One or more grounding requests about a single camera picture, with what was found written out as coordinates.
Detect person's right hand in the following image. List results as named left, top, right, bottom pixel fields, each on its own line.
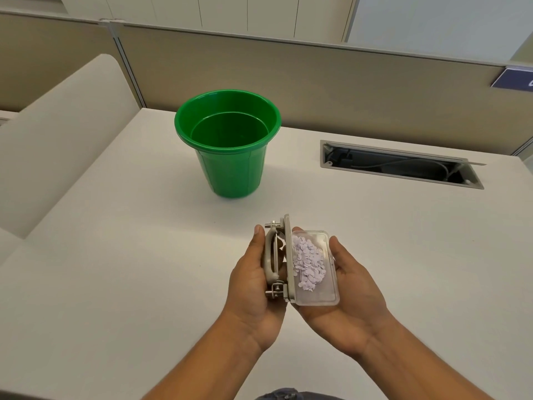
left=290, top=227, right=397, bottom=359

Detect person's left hand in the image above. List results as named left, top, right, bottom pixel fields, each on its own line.
left=224, top=225, right=290, bottom=351

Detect grey hole punch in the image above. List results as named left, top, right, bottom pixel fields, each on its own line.
left=261, top=213, right=297, bottom=305

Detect clear plastic punch tray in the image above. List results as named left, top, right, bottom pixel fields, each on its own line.
left=290, top=230, right=341, bottom=307

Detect person's left forearm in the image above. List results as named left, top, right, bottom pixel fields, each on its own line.
left=141, top=314, right=267, bottom=400

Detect person's right forearm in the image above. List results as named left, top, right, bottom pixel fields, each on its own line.
left=357, top=325, right=498, bottom=400

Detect pile of lilac paper dots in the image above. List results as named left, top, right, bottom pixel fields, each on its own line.
left=291, top=234, right=328, bottom=293

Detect green plastic bucket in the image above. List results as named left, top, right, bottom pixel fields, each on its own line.
left=174, top=91, right=282, bottom=200

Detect wide beige partition panel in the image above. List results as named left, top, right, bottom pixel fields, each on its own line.
left=110, top=21, right=533, bottom=158

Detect white curved side panel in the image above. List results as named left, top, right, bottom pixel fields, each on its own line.
left=0, top=53, right=143, bottom=241

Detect blue sign plate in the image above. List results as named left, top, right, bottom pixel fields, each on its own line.
left=490, top=67, right=533, bottom=93

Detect white board panel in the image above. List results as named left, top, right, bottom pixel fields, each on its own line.
left=343, top=0, right=533, bottom=66

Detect narrow beige partition panel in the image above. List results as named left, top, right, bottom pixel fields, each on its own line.
left=0, top=10, right=144, bottom=115

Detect grey desk cable slot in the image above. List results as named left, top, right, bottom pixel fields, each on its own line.
left=319, top=140, right=487, bottom=191

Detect grey partition post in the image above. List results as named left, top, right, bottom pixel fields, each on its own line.
left=99, top=18, right=146, bottom=109

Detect white wall cabinets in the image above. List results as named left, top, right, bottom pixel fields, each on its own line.
left=58, top=0, right=359, bottom=43

